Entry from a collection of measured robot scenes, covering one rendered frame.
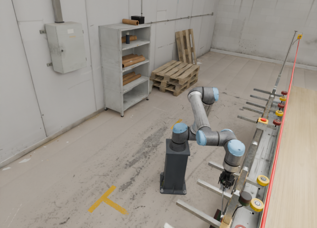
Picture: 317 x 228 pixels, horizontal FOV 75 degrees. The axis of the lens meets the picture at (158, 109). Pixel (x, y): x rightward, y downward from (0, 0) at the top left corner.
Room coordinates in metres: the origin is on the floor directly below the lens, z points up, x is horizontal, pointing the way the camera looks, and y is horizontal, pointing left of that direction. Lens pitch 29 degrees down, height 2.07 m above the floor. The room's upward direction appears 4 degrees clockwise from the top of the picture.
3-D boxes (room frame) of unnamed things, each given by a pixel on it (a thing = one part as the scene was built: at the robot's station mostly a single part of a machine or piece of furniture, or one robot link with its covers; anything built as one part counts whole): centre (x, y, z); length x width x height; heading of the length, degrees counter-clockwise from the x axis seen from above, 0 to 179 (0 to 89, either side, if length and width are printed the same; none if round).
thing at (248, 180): (1.22, -0.65, 0.83); 0.43 x 0.03 x 0.04; 59
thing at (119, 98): (3.78, 0.64, 0.78); 0.90 x 0.45 x 1.55; 151
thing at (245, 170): (1.01, -0.59, 0.87); 0.03 x 0.03 x 0.48; 59
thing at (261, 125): (1.45, -0.85, 1.18); 0.07 x 0.07 x 0.08; 59
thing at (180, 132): (1.81, -0.25, 0.79); 0.17 x 0.15 x 0.18; 92
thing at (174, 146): (1.81, -0.24, 0.65); 0.19 x 0.19 x 0.10
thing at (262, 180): (1.12, -0.82, 0.85); 0.08 x 0.08 x 0.11
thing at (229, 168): (0.91, -0.44, 1.23); 0.10 x 0.09 x 0.05; 59
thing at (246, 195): (0.77, -0.51, 1.03); 0.06 x 0.06 x 0.22; 59
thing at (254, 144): (1.22, -0.72, 0.92); 0.03 x 0.03 x 0.48; 59
